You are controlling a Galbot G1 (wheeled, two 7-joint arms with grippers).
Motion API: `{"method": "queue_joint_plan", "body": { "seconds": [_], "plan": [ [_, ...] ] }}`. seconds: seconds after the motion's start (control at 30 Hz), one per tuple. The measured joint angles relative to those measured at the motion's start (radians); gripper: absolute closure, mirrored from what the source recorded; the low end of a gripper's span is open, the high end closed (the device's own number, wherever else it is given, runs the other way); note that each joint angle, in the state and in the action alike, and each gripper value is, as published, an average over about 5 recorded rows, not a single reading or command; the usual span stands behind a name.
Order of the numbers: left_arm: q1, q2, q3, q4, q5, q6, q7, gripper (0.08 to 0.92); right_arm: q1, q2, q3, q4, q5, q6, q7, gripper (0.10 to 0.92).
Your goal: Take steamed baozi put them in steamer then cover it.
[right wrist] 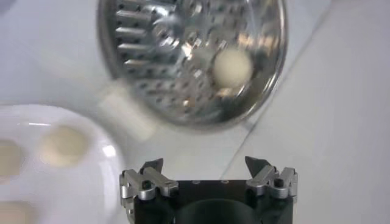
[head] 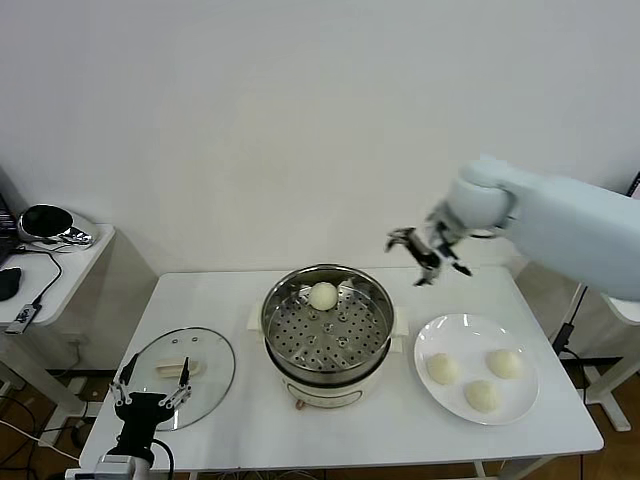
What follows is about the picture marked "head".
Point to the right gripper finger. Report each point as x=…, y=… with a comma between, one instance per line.
x=402, y=235
x=430, y=272

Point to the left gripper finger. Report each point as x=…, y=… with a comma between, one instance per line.
x=185, y=375
x=125, y=375

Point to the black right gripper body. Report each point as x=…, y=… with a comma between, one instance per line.
x=430, y=250

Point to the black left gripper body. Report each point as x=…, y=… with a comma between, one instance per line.
x=140, y=415

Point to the round glass pot lid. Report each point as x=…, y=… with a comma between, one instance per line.
x=210, y=360

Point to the white steamed baozi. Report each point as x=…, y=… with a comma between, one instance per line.
x=443, y=369
x=483, y=396
x=321, y=296
x=505, y=363

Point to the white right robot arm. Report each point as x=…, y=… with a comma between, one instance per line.
x=550, y=225

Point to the stainless steel steamer basket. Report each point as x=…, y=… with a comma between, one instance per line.
x=350, y=372

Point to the round white plate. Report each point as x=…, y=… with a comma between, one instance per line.
x=475, y=340

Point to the white side desk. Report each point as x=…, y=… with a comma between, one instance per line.
x=75, y=280
x=607, y=395

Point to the small grey usb adapter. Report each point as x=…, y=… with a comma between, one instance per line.
x=22, y=317

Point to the cream electric cooker pot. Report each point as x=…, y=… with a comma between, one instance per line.
x=325, y=395

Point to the black computer mouse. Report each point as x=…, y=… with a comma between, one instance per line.
x=10, y=284

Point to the chrome and black device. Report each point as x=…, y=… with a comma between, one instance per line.
x=50, y=225

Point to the grey laptop with lit screen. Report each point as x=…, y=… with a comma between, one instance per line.
x=635, y=186

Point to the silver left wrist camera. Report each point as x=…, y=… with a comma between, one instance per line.
x=115, y=462

